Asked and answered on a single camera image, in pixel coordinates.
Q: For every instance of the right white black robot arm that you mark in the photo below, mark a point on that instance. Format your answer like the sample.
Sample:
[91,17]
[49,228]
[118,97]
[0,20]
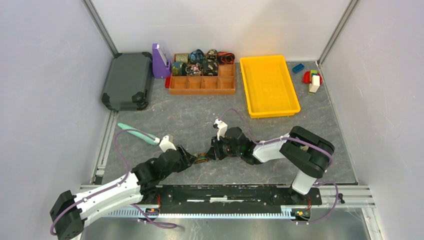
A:
[310,153]

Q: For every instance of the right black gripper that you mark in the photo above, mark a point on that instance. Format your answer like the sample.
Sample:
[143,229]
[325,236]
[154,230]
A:
[214,153]

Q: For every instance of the orange blue floral tie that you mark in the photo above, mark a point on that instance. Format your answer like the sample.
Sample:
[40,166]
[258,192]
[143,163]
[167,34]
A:
[201,158]

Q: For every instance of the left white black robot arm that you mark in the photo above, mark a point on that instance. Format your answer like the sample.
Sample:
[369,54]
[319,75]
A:
[71,213]

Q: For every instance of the red toy block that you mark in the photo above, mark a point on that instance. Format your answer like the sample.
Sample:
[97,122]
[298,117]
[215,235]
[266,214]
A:
[307,78]

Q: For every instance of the black yellow rolled tie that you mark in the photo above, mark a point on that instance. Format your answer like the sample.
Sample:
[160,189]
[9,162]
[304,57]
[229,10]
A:
[212,55]

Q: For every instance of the olive patterned rolled tie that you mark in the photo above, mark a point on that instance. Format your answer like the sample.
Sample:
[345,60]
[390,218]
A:
[181,58]

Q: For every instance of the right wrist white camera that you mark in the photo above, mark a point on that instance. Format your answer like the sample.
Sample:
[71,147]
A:
[221,128]

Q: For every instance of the dark blue rolled tie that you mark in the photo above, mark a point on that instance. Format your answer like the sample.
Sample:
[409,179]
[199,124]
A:
[196,56]

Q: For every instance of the orange black rolled tie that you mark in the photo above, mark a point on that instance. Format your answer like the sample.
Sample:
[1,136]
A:
[225,58]

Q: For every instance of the blue toy brick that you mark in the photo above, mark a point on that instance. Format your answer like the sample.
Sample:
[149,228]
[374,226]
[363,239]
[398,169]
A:
[298,68]

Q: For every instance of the wrist white camera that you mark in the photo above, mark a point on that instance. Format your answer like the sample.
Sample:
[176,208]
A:
[221,128]
[165,143]

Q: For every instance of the yellow plastic tray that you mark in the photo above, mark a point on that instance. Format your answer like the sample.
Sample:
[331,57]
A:
[268,87]

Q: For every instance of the small red block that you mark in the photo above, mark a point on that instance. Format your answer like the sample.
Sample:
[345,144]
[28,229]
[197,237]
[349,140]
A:
[167,82]

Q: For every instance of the cream toy block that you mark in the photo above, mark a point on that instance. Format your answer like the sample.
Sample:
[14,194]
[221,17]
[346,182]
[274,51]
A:
[314,84]

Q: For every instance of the orange compartment organizer box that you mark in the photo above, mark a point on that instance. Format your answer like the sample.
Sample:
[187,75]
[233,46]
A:
[222,84]

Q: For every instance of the teal navy rolled tie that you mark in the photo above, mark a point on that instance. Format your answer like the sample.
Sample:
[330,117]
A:
[178,69]

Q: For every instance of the dark grey suitcase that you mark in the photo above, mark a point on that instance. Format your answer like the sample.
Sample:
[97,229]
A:
[128,82]

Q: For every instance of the teal green pen tool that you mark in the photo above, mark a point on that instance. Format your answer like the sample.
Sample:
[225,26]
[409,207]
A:
[147,137]

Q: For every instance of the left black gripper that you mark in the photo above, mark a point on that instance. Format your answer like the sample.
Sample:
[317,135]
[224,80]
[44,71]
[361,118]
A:
[186,160]

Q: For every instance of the black floral rolled tie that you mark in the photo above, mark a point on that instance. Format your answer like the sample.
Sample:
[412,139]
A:
[210,67]

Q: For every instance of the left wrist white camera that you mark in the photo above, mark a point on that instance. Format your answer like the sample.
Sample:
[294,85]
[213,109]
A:
[165,143]

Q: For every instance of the pink floral rolled tie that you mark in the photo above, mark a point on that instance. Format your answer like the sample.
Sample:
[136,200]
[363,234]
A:
[194,70]

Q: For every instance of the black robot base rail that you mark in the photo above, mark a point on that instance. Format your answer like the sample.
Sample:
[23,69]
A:
[228,199]

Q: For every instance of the purple dispenser stand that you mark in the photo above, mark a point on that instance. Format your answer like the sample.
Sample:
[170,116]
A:
[161,65]

